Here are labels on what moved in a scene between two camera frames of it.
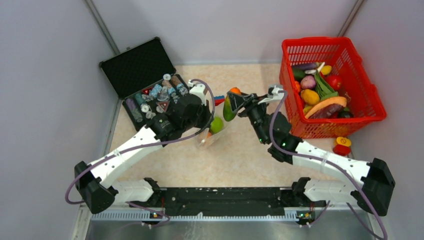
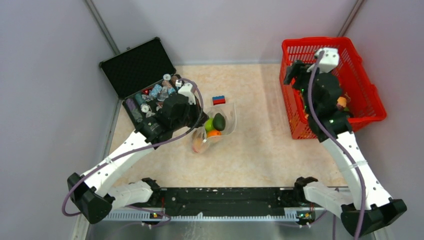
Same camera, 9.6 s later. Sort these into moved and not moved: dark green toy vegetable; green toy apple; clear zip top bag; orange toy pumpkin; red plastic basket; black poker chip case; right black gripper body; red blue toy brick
Moved: right black gripper body; green toy apple; clear zip top bag; dark green toy vegetable; orange toy pumpkin
Not moved: black poker chip case; red blue toy brick; red plastic basket
